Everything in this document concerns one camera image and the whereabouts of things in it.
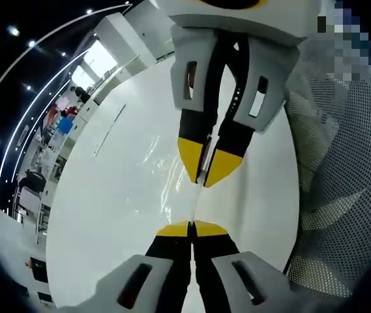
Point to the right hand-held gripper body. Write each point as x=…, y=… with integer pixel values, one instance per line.
x=237, y=19

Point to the clear food packaging bag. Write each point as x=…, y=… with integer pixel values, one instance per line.
x=169, y=182
x=198, y=199

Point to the blue storage bin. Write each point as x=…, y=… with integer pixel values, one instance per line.
x=64, y=126

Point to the black backpack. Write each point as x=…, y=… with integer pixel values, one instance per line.
x=33, y=181

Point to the grey mesh chair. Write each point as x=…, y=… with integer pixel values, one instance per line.
x=345, y=195

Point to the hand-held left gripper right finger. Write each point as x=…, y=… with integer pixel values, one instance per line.
x=224, y=267

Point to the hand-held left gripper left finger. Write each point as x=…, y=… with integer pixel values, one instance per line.
x=159, y=261

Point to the flat white strip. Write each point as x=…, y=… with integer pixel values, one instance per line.
x=110, y=130

